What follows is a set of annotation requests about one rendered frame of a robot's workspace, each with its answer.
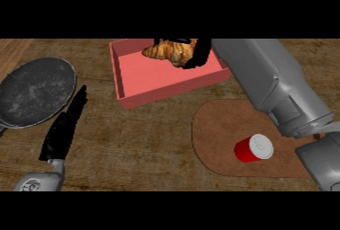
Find brown cutting board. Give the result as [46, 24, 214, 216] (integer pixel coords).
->
[189, 99, 326, 180]

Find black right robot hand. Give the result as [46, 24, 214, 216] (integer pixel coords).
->
[152, 38, 213, 70]

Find pink cardboard box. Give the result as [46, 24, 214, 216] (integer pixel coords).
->
[108, 38, 232, 111]

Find golden brown croissant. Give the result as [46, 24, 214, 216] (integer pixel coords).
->
[140, 38, 199, 68]

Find dark grey frying pan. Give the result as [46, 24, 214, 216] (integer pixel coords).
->
[0, 57, 78, 138]

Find red can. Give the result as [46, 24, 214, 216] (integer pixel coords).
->
[232, 133, 275, 164]

